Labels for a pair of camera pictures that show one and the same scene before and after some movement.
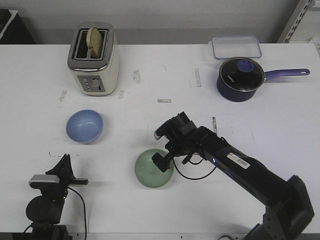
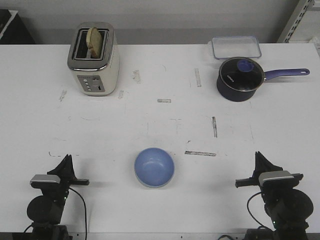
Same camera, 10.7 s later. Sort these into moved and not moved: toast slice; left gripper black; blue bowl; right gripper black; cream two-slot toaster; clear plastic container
Moved: blue bowl; right gripper black
Not moved: toast slice; cream two-slot toaster; left gripper black; clear plastic container
